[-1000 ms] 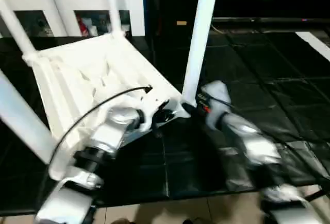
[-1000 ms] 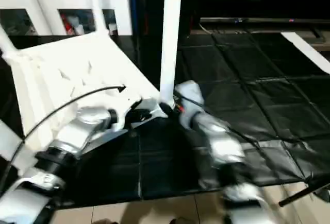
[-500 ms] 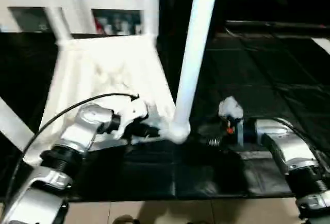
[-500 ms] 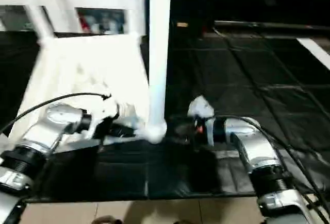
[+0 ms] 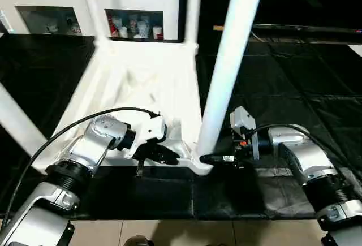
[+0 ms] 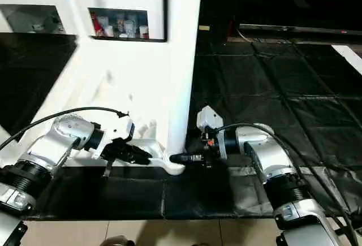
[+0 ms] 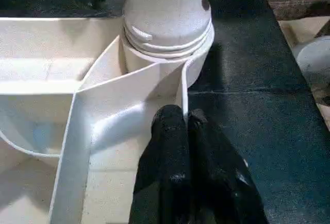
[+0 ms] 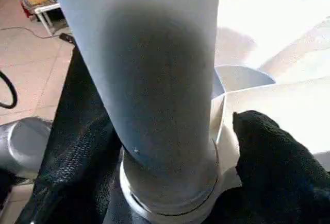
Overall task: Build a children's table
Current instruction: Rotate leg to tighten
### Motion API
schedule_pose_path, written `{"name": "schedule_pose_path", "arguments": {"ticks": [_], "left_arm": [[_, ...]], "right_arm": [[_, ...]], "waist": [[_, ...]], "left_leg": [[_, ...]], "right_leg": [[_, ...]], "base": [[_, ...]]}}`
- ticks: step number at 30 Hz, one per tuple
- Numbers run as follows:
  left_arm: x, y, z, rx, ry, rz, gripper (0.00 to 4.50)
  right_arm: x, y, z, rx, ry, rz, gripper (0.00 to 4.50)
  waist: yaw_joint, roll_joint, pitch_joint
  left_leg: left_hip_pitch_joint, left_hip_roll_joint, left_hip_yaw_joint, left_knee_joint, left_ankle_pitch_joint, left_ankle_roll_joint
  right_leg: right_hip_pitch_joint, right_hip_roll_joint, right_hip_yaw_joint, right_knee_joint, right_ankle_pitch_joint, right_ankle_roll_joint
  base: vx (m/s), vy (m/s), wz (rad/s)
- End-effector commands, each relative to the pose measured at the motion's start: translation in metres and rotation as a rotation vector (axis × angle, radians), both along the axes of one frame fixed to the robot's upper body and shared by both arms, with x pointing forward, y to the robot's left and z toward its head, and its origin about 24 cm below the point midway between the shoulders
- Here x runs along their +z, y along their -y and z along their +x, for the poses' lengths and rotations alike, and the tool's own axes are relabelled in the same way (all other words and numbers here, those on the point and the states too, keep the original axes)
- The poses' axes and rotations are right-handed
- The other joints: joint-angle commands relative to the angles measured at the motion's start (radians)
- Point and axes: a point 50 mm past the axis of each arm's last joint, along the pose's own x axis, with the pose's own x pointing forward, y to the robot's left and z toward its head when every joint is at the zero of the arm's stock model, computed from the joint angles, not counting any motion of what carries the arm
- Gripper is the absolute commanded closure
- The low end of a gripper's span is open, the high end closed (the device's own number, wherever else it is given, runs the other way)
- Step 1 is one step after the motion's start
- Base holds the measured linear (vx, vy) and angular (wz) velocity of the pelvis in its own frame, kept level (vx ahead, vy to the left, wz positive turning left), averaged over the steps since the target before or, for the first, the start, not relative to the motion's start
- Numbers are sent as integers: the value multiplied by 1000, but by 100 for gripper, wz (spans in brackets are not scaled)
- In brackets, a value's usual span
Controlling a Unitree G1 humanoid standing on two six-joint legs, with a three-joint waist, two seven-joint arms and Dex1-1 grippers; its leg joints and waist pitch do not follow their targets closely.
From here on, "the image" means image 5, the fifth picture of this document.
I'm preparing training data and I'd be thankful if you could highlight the black work mat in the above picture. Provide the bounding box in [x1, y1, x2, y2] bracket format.
[0, 31, 362, 221]

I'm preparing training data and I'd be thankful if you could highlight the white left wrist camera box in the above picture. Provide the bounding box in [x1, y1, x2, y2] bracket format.
[129, 115, 168, 159]

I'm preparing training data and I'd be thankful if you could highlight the red bottle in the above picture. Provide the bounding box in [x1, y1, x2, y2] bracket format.
[108, 15, 119, 37]

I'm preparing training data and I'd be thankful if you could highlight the white glass door cabinet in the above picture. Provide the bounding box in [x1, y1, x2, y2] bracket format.
[0, 0, 182, 42]

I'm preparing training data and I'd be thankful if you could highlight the white bottle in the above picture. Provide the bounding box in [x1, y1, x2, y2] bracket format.
[137, 20, 149, 39]

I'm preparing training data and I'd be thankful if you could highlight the white plastic table leg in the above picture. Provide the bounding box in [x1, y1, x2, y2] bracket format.
[195, 0, 268, 165]
[79, 0, 111, 49]
[184, 0, 203, 51]
[0, 82, 49, 157]

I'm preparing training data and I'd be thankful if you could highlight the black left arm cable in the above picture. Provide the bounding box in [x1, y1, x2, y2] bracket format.
[0, 107, 160, 230]

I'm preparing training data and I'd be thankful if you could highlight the white plastic table top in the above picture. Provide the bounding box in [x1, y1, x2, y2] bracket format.
[31, 40, 214, 176]

